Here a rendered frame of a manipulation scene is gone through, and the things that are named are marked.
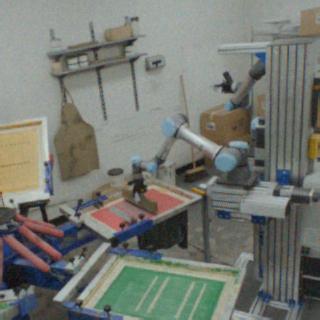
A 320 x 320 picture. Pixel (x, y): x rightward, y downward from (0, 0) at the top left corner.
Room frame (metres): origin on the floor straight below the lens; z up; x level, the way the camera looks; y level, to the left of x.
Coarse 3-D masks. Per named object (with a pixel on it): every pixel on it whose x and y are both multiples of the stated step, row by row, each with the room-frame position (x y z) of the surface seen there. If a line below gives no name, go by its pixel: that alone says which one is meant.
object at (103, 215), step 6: (150, 192) 3.14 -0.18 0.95; (156, 192) 3.13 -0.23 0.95; (114, 204) 3.01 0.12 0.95; (120, 204) 3.00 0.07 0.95; (126, 204) 2.98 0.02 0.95; (132, 204) 2.97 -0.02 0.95; (102, 210) 2.94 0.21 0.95; (108, 210) 2.92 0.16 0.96; (126, 210) 2.88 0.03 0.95; (96, 216) 2.85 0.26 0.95; (102, 216) 2.84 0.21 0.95; (108, 216) 2.83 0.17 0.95; (114, 216) 2.81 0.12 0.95
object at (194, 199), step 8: (152, 184) 3.29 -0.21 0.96; (160, 184) 3.21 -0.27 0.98; (168, 184) 3.17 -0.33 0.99; (120, 192) 3.14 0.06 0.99; (176, 192) 3.05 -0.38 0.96; (184, 192) 2.97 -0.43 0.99; (104, 200) 3.04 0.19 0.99; (112, 200) 3.07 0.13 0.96; (192, 200) 2.82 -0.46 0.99; (200, 200) 2.84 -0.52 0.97; (88, 208) 2.96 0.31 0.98; (176, 208) 2.73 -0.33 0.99; (184, 208) 2.75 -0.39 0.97; (160, 216) 2.64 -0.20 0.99; (168, 216) 2.67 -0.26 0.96; (96, 224) 2.66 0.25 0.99; (112, 232) 2.51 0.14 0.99
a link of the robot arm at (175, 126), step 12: (168, 120) 2.62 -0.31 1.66; (180, 120) 2.64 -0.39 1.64; (168, 132) 2.61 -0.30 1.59; (180, 132) 2.58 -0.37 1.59; (192, 132) 2.57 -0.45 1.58; (192, 144) 2.54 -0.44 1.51; (204, 144) 2.49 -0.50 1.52; (216, 156) 2.41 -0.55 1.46; (228, 156) 2.36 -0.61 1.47; (240, 156) 2.42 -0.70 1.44; (228, 168) 2.36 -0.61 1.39
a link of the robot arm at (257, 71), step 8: (256, 64) 2.95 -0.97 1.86; (248, 72) 2.99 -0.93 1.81; (256, 72) 2.93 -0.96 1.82; (264, 72) 2.92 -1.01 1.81; (248, 80) 2.99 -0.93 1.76; (256, 80) 2.98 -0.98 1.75; (240, 88) 3.05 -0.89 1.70; (248, 88) 3.01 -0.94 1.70; (240, 96) 3.06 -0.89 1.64; (224, 104) 3.16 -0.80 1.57; (232, 104) 3.12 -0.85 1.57; (240, 104) 3.16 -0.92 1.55
